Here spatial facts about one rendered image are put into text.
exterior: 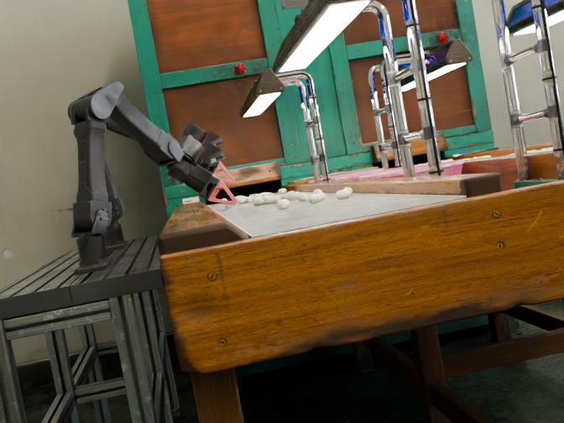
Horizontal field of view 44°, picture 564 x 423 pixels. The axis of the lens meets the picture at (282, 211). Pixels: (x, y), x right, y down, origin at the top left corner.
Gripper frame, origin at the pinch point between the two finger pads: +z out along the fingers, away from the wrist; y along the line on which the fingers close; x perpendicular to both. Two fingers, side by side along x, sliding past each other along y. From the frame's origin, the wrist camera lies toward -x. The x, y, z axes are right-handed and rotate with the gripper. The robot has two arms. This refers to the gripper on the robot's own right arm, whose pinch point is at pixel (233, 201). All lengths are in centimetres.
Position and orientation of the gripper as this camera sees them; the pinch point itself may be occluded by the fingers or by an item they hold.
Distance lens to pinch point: 194.8
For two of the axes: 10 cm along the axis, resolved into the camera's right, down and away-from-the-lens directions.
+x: -5.1, 8.6, -0.5
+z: 8.5, 5.1, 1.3
